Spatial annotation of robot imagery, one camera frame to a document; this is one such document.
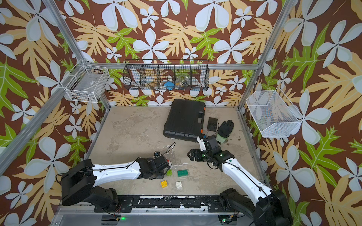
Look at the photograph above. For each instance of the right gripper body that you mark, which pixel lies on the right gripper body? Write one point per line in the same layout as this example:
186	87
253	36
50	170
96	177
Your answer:
209	155

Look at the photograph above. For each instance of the blue object in basket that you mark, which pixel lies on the blue object in basket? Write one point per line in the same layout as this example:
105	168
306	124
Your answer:
169	85

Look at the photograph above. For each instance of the black wire basket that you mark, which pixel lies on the black wire basket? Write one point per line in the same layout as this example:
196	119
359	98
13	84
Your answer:
152	75

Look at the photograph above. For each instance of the black work glove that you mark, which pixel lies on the black work glove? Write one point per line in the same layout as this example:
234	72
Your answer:
224	131

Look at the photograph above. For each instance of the black plastic tool case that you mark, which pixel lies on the black plastic tool case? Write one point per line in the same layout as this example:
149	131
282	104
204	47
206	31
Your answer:
185	120

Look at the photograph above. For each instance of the white wire basket left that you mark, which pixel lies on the white wire basket left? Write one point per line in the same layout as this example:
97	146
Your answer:
87	83

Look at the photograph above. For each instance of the white lego brick lower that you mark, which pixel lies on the white lego brick lower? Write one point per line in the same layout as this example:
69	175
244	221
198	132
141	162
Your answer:
179	185

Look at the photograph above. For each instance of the light green lego brick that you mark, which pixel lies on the light green lego brick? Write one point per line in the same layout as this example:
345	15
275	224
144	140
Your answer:
169	172

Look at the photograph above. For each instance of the dark green lego brick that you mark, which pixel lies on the dark green lego brick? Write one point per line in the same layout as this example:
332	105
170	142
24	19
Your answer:
182	173

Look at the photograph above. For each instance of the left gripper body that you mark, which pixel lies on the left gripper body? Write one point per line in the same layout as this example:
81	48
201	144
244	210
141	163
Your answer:
159	175

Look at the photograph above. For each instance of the white mesh basket right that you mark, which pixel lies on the white mesh basket right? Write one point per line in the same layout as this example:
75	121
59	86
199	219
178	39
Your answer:
274	113

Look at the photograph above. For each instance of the yellow lego brick lower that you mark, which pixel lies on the yellow lego brick lower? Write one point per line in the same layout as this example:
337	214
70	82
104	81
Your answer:
164	184

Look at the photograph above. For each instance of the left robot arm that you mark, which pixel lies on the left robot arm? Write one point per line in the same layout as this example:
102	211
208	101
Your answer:
82	183

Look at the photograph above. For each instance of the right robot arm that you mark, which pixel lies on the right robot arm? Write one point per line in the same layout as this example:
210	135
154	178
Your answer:
266	207

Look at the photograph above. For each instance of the small black box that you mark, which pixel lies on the small black box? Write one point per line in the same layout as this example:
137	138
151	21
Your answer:
212	124

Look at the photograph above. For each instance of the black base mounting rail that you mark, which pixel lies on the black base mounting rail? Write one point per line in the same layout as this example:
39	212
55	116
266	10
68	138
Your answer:
129	203

